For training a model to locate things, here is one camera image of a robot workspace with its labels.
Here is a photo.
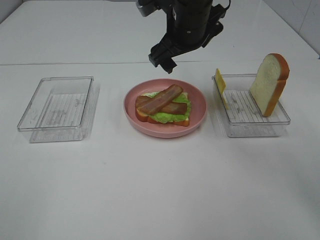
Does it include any bread slice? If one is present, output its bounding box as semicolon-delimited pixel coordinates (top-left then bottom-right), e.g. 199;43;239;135
249;53;290;117
135;91;191;128

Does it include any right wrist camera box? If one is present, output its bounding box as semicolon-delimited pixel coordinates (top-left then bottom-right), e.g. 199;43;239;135
135;0;173;17

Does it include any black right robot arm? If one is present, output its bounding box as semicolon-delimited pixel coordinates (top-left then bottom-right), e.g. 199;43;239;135
148;0;231;74

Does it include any bacon strip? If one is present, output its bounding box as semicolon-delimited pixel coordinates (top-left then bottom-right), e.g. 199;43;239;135
135;95;187;115
137;84;183;115

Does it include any clear right plastic container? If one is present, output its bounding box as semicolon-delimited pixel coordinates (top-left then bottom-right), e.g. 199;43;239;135
212;74;291;138

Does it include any yellow cheese slice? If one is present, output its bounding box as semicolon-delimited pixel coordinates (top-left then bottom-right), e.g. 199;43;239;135
214;68;229;110

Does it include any green lettuce leaf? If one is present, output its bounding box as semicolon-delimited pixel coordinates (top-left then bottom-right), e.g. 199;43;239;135
142;90;193;124

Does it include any pink round plate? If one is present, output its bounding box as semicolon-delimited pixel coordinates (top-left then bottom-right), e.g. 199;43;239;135
123;78;208;138

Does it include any clear left plastic container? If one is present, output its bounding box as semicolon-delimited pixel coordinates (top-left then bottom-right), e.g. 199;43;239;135
17;76;100;143

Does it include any clear plastic container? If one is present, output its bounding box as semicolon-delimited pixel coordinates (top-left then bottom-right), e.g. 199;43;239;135
17;76;100;143
212;74;291;138

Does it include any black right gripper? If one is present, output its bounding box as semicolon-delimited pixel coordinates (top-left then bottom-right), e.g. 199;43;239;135
148;4;224;74

